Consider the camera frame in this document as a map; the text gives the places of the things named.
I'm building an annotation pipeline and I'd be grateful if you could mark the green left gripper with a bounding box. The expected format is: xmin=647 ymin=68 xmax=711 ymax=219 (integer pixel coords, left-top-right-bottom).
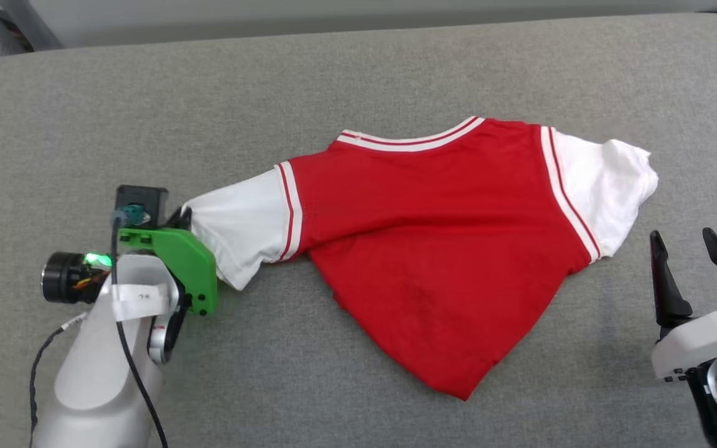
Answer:
xmin=117 ymin=207 xmax=218 ymax=316

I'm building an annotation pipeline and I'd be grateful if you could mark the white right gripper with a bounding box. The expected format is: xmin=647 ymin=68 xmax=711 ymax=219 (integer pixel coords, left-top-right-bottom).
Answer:
xmin=650 ymin=228 xmax=717 ymax=381

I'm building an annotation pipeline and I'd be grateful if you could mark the red white short-sleeve shirt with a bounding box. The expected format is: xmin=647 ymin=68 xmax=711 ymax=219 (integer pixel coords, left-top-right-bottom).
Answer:
xmin=181 ymin=115 xmax=659 ymax=402

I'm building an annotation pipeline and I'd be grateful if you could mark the teal left camera connector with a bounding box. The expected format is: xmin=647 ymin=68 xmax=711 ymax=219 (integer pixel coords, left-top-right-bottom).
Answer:
xmin=113 ymin=204 xmax=149 ymax=228

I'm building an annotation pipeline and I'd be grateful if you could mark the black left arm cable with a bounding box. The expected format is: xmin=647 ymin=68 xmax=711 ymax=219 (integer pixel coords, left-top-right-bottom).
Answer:
xmin=110 ymin=215 xmax=169 ymax=448

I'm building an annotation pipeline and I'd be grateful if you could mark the grey metal frame post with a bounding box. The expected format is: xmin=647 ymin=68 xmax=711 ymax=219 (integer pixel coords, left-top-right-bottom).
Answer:
xmin=0 ymin=0 xmax=63 ymax=52

